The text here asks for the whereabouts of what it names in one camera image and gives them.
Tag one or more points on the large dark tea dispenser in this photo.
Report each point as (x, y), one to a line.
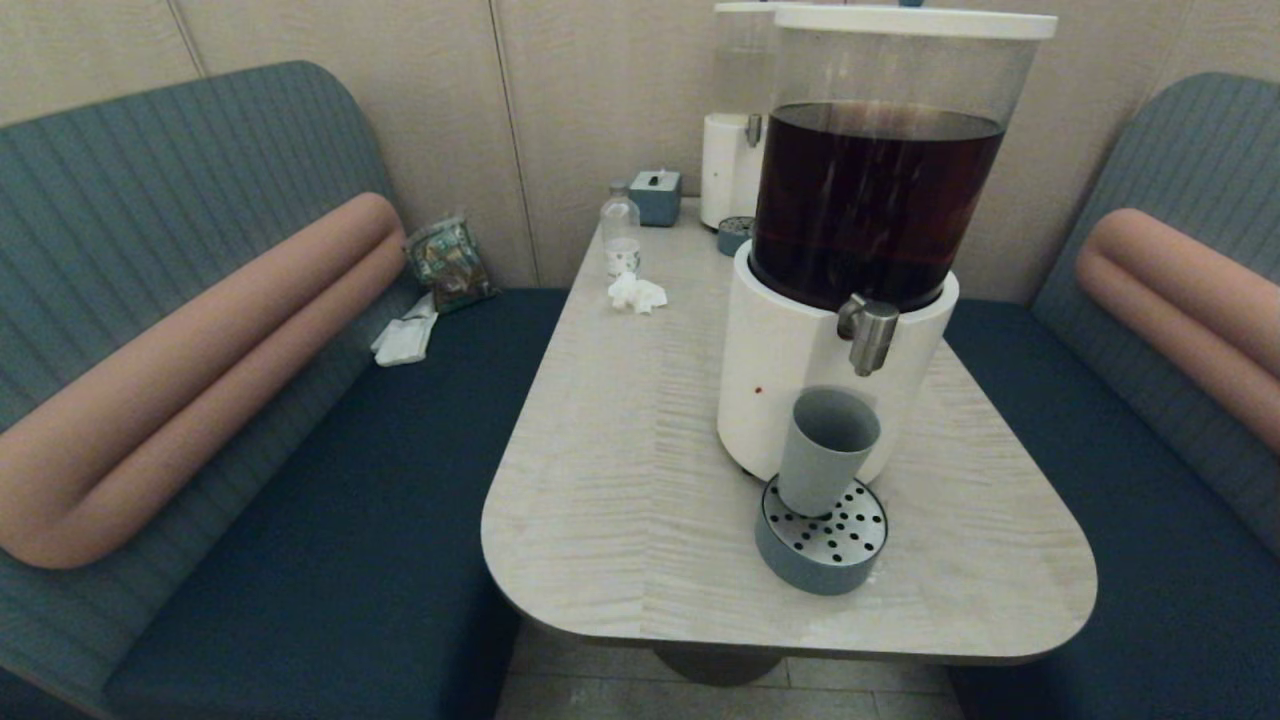
(800, 350)

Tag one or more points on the grey-blue plastic cup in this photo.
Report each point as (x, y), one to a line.
(825, 460)

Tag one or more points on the metal dispenser tap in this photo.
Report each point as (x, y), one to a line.
(870, 335)

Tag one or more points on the crumpled white tissue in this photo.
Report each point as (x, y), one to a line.
(635, 293)

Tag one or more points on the clear plastic bottle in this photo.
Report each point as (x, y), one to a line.
(620, 230)

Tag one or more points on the small blue drip tray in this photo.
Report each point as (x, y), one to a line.
(733, 238)

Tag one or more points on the blue-grey tissue box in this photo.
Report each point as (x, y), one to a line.
(655, 200)

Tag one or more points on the small white drink dispenser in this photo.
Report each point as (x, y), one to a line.
(728, 170)

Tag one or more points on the printed snack bag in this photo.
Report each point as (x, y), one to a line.
(450, 262)

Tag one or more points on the white napkin pack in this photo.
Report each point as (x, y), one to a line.
(405, 340)

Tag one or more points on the blue perforated drip tray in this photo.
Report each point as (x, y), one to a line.
(820, 565)

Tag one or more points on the blue upholstered bench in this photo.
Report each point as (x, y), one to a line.
(1150, 560)
(330, 520)

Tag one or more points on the white dispenser lid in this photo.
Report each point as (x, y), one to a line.
(915, 22)

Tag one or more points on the pink bolster cushion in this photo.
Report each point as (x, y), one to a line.
(1180, 300)
(180, 390)

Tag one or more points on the round table pedestal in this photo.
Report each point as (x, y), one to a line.
(720, 665)

